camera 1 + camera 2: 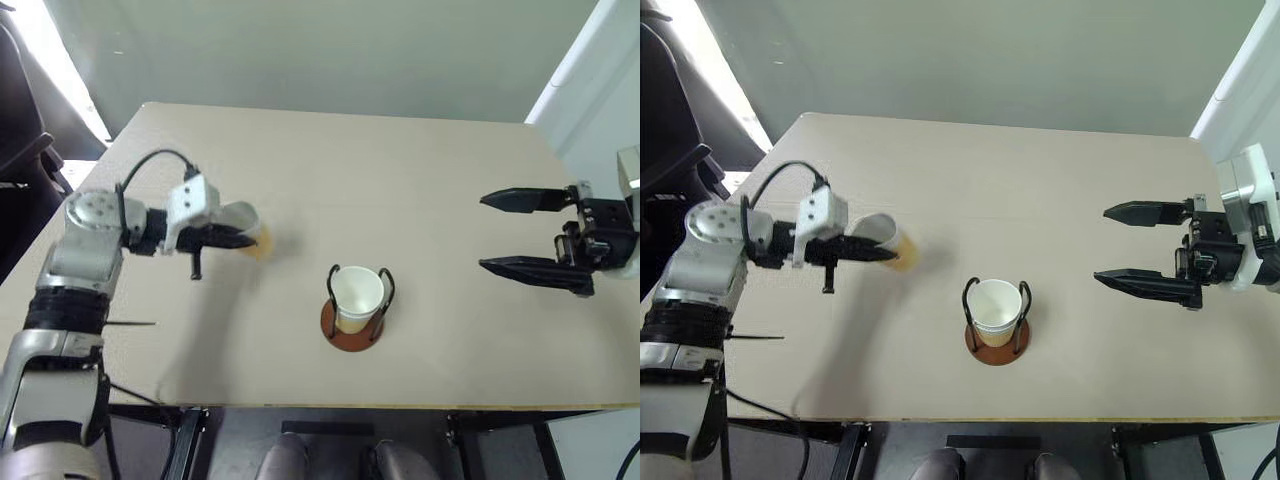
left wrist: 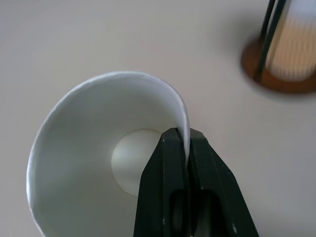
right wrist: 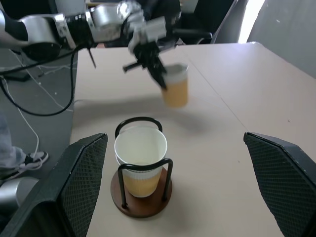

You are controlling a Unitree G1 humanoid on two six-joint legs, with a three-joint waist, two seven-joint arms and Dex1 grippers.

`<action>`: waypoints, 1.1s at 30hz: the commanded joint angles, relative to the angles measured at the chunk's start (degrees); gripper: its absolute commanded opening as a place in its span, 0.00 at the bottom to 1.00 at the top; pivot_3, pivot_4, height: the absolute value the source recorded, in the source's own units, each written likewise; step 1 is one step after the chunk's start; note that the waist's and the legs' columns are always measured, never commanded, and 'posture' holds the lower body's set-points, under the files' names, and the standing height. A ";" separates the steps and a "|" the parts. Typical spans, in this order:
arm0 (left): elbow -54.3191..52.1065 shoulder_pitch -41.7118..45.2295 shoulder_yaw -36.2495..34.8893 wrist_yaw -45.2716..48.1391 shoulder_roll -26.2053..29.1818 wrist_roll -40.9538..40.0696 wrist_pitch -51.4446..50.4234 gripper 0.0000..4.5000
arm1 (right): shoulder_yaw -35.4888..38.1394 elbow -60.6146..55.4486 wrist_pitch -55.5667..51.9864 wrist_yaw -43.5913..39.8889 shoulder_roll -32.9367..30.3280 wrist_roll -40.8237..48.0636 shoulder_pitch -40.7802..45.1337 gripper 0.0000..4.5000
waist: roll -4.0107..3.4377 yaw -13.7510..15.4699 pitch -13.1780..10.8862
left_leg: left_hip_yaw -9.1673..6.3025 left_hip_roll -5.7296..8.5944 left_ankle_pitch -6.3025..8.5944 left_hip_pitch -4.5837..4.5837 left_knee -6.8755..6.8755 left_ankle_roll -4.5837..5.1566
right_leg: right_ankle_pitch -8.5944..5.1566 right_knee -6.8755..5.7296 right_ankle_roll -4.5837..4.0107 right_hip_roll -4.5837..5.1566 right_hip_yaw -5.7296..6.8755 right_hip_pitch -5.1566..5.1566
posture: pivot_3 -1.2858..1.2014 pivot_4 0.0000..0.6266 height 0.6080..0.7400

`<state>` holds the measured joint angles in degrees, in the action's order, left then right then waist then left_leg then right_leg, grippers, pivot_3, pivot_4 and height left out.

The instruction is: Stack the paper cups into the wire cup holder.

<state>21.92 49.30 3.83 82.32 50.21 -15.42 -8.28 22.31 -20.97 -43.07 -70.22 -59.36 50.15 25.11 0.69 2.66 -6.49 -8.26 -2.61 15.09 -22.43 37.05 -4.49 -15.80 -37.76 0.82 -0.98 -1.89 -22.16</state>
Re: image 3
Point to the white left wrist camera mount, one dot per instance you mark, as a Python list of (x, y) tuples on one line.
[(153, 29)]

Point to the silver robot body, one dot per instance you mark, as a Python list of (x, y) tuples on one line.
[(12, 195)]

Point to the orange and white paper cup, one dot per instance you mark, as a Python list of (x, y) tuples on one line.
[(140, 185), (128, 148), (176, 93)]

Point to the black and white sneaker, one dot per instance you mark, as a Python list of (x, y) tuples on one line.
[(34, 159)]

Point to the black office chair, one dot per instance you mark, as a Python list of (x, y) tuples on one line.
[(205, 14)]

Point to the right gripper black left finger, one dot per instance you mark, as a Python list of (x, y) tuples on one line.
[(61, 187)]

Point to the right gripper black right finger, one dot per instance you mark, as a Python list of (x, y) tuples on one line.
[(284, 182)]

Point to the black flat stand base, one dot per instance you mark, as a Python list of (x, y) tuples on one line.
[(14, 75)]

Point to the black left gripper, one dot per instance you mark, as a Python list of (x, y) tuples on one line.
[(145, 54)]

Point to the person leg in grey jeans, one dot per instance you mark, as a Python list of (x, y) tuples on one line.
[(10, 150)]

